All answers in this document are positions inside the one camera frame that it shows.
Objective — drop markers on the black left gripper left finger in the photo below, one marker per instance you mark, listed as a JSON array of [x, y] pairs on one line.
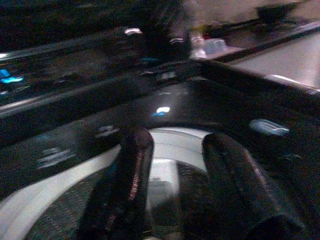
[[117, 190]]

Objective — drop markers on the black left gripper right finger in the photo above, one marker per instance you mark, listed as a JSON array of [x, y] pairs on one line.
[[230, 190]]

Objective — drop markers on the dark potted plant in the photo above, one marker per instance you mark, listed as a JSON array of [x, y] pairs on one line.
[[272, 11]]

